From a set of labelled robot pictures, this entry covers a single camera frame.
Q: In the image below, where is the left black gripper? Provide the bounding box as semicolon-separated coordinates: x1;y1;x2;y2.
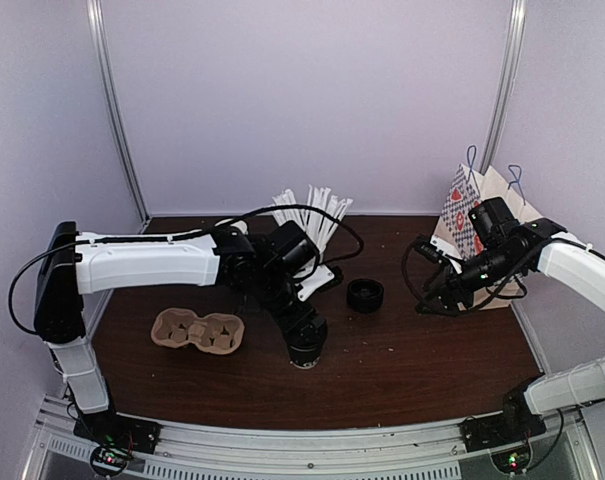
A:
251;267;327;347

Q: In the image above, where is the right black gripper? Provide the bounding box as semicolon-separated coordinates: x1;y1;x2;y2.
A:
416;244;524;317

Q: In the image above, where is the stack of black lids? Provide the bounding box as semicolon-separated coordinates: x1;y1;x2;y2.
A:
346;278;385;314

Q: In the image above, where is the cardboard cup carrier tray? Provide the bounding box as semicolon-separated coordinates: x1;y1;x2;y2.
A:
150;308;245;356

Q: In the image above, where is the checkered paper takeout bag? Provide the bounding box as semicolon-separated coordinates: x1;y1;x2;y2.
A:
431;145;542;309

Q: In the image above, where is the single black paper cup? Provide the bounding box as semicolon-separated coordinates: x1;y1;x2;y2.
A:
289;357;320;370

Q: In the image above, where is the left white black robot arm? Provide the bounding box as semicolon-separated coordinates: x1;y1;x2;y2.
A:
34;221;328;444

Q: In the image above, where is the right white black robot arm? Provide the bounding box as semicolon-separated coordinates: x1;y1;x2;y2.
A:
401;197;605;442

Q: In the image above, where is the bundle of wrapped white straws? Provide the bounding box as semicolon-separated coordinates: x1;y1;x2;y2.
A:
272;185;353;253

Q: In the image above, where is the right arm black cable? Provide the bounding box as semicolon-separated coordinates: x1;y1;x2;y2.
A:
400;239;528;314

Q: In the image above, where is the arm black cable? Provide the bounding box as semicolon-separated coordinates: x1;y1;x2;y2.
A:
9;204;366;336
400;239;528;314

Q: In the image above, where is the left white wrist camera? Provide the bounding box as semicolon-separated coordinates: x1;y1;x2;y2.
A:
294;265;343;301

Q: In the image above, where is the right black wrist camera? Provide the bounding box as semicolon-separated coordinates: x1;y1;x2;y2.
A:
414;236;459;263

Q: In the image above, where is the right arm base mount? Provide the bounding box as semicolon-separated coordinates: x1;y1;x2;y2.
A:
459;413;547;452

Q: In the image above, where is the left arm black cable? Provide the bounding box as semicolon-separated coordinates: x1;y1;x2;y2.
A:
9;204;366;336

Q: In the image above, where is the aluminium front frame rail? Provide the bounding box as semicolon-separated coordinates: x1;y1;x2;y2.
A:
21;394;598;480

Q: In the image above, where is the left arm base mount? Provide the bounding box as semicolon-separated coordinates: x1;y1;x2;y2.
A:
73;410;161;454

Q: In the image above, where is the right aluminium corner post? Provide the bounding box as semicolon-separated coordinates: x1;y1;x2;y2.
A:
480;0;527;174

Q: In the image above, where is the aluminium corner post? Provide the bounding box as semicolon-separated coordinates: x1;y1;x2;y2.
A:
480;0;527;174
86;0;151;224

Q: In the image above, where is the left aluminium corner post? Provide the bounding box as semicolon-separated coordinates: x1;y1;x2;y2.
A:
86;0;151;224

